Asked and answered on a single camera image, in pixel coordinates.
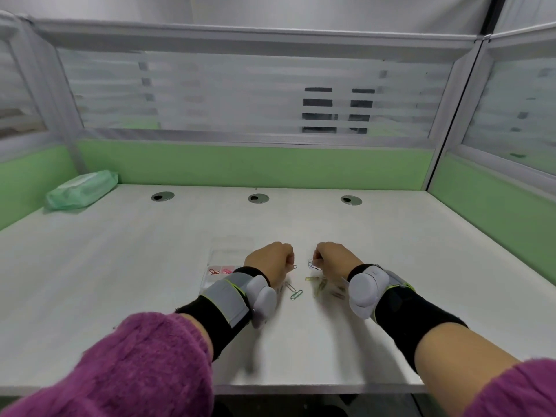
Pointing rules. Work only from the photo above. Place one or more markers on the person's left hand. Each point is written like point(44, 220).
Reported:
point(267, 262)

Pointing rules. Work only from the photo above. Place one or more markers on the person's right hand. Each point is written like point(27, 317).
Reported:
point(336, 258)

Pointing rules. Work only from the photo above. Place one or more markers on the person's right fingers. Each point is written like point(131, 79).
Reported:
point(318, 255)

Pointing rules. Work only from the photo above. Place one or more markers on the person's left fingers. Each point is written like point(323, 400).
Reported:
point(289, 258)

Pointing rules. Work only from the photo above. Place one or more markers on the blue paper clip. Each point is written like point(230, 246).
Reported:
point(313, 265)

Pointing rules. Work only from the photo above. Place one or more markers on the person's right forearm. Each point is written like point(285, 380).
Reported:
point(451, 351)

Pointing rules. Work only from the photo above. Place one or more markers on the person's left forearm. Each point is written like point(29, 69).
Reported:
point(143, 364)

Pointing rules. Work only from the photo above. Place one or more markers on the silver paper clip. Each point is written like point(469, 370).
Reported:
point(288, 287)

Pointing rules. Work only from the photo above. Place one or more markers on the pile of coloured paper clips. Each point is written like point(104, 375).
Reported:
point(331, 289)

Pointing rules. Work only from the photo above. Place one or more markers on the teal paper clip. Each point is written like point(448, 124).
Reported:
point(296, 295)

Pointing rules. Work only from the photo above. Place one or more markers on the grey wrist tracker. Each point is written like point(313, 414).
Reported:
point(365, 290)
point(260, 299)

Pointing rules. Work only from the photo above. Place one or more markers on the clear plastic compartment box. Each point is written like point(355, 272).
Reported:
point(228, 258)

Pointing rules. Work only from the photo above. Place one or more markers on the black wrist sleeve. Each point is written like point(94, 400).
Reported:
point(208, 319)
point(412, 325)

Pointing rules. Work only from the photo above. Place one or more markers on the wide green glass desk partition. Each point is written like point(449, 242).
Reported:
point(256, 104)

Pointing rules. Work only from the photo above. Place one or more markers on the green wet wipes pack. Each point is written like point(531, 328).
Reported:
point(81, 190)

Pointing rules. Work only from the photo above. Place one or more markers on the green glass side partition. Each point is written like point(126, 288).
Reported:
point(504, 138)
point(26, 138)

